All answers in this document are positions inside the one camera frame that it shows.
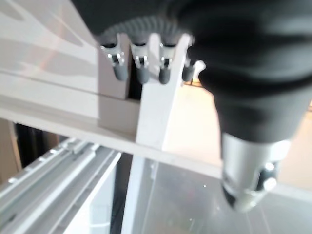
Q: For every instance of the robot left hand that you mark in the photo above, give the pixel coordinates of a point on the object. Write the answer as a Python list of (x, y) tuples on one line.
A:
[(243, 61)]

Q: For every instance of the clear plastic refrigerator drawer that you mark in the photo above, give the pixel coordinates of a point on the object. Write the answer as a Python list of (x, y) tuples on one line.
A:
[(195, 207)]

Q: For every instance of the glass refrigerator shelf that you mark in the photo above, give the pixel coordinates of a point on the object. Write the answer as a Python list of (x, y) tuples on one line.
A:
[(36, 48)]

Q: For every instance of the white ribbed refrigerator door rack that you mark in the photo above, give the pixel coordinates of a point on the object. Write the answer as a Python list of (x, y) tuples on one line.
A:
[(48, 182)]

